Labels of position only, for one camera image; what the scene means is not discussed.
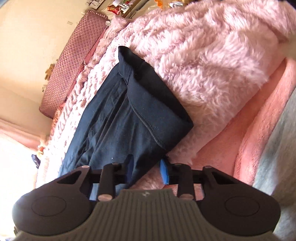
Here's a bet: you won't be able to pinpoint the pink window curtain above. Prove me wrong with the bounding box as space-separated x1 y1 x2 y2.
1 120 48 151

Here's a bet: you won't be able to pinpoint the small brown teddy bear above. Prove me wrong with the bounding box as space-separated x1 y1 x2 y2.
45 64 55 81

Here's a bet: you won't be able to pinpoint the mauve quilted headboard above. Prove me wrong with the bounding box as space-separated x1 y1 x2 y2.
39 11 108 118

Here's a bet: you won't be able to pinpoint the red snack bag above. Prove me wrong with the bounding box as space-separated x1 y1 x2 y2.
107 5 122 15

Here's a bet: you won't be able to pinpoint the salmon pink fleece blanket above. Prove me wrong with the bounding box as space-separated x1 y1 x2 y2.
131 58 296 193

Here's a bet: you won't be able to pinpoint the dark navy pants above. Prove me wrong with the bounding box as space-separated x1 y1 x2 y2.
59 46 194 201

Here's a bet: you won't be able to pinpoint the orange plush toy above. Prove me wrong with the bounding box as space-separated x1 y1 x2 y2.
37 139 47 155

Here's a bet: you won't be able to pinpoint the pink fluffy blanket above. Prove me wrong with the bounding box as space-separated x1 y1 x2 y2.
36 1 295 186

